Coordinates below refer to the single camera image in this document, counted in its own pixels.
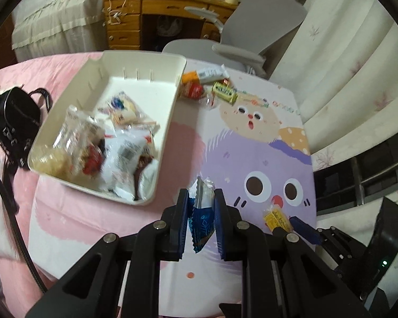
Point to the red white snack packet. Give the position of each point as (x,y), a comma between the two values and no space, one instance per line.
(147,138)

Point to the pink blanket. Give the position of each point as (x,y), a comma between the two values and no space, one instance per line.
(53,69)

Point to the beige lace curtain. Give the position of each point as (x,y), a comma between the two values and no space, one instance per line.
(53,13)

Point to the yellow green snack packet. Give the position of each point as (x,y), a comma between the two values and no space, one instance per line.
(224,92)

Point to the white printed snack bag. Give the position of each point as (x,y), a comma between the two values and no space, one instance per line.
(126,154)

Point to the white plastic tray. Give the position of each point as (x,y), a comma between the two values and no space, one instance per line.
(139,82)

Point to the red label cookie packet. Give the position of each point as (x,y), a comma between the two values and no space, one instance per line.
(191,91)

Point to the clear cracker bag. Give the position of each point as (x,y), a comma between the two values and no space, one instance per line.
(76,132)

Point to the dark blue snack packet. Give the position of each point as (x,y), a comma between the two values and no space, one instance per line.
(201,218)

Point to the orange white snack packet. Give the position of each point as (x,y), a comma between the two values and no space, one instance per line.
(204,74)

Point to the blue white snack packet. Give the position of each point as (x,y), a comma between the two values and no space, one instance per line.
(124,109)

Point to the white leaf print curtain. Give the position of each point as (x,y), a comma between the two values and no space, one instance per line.
(345,56)

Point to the clear plastic bag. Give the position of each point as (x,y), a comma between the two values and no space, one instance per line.
(168,26)

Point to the small brown red packet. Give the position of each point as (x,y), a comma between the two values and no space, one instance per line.
(142,166)

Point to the pale round pastry packet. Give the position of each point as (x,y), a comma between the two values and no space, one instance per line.
(48,163)

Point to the grey office chair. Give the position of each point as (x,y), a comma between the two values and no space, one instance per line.
(262,23)

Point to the white printed pillow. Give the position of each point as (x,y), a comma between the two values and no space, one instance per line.
(0,208)

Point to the wooden desk with drawers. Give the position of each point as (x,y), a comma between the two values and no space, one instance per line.
(122,23)

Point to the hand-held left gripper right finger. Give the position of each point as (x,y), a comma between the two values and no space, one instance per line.
(220,225)

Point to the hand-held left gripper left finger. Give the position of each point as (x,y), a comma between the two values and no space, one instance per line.
(183,225)

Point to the metal window railing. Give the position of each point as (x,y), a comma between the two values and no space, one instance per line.
(351,179)

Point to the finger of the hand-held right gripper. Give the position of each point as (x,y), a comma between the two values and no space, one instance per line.
(280,231)
(304,229)

